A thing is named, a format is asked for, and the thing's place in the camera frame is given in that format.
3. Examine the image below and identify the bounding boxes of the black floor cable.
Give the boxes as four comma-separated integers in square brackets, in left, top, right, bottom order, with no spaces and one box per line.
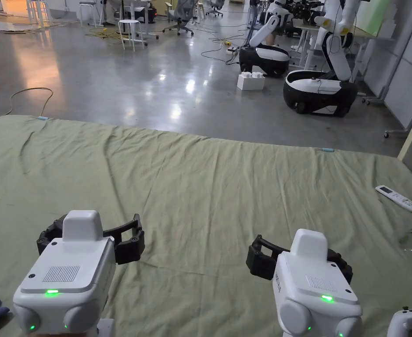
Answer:
[200,29,249,66]

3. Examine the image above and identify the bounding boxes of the grey office chair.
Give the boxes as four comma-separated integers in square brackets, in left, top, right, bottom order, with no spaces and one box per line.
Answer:
[205,0,225,18]
[162,0,195,37]

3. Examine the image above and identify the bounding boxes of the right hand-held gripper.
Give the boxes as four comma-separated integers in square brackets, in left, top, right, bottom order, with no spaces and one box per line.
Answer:
[245,228,364,337]

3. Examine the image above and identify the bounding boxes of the yellow floor cable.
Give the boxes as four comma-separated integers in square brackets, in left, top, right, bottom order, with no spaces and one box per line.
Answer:
[85,27,123,45]

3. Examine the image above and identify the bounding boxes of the white round stool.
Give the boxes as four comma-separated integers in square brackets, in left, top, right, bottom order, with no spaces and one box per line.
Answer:
[117,19,149,53]
[78,1,98,28]

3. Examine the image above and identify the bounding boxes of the bed with pale green sheet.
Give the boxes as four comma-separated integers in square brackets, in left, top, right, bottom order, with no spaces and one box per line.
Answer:
[0,115,412,337]

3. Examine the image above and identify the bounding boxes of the white hand controller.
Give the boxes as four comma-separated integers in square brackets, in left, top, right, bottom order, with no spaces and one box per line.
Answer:
[387,307,412,337]

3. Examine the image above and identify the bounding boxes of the olive floor cable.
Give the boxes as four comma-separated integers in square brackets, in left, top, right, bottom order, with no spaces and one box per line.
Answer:
[7,87,54,117]

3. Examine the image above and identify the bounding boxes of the white desk with equipment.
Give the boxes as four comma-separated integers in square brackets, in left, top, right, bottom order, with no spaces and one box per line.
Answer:
[286,0,330,70]

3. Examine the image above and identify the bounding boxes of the white and black wheeled robot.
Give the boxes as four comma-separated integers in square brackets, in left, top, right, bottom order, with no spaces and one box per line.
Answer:
[238,0,291,79]
[283,0,360,117]

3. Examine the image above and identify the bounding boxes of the white remote control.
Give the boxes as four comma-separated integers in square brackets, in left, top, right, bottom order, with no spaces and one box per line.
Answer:
[374,184,412,213]

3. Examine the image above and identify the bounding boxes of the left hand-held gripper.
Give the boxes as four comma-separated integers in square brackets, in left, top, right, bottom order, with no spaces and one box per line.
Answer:
[12,210,146,337]

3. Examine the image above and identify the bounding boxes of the white foam block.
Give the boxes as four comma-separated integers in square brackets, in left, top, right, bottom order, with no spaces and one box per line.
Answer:
[236,71,266,91]

